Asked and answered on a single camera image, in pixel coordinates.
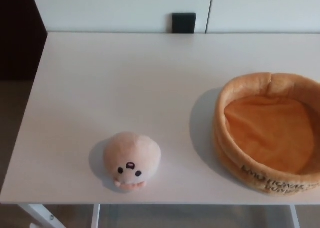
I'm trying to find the peach plush dumpling toy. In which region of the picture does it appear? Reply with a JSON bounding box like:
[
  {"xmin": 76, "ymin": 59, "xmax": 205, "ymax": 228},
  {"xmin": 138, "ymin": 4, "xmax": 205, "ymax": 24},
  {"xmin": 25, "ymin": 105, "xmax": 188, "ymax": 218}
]
[{"xmin": 103, "ymin": 131, "xmax": 163, "ymax": 193}]

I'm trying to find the orange round plush plate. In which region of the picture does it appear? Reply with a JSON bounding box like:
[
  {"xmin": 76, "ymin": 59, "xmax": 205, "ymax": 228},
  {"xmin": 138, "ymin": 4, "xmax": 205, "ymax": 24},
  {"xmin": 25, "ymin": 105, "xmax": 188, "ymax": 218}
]
[{"xmin": 214, "ymin": 72, "xmax": 320, "ymax": 197}]

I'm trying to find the white cabinet front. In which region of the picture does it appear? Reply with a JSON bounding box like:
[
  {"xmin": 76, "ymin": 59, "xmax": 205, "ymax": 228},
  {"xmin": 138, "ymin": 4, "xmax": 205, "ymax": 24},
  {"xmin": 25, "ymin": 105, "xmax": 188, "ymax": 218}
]
[{"xmin": 27, "ymin": 0, "xmax": 320, "ymax": 35}]

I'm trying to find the white slanted metal bar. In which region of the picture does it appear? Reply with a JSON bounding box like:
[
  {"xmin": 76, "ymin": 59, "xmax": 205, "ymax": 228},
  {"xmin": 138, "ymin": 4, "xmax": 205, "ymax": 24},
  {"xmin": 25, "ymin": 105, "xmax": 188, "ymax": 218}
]
[{"xmin": 16, "ymin": 204, "xmax": 59, "ymax": 228}]

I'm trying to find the black rectangular wall socket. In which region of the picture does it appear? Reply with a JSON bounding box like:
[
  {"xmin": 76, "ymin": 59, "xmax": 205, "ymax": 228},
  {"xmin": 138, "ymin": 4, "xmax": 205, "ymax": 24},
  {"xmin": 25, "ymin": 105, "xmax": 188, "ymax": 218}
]
[{"xmin": 171, "ymin": 12, "xmax": 197, "ymax": 34}]

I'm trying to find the white table leg frame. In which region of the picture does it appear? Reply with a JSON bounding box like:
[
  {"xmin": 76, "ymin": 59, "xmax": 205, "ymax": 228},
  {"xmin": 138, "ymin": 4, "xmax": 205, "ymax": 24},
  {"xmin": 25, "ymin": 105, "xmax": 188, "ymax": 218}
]
[
  {"xmin": 90, "ymin": 204, "xmax": 101, "ymax": 228},
  {"xmin": 289, "ymin": 204, "xmax": 301, "ymax": 228}
]

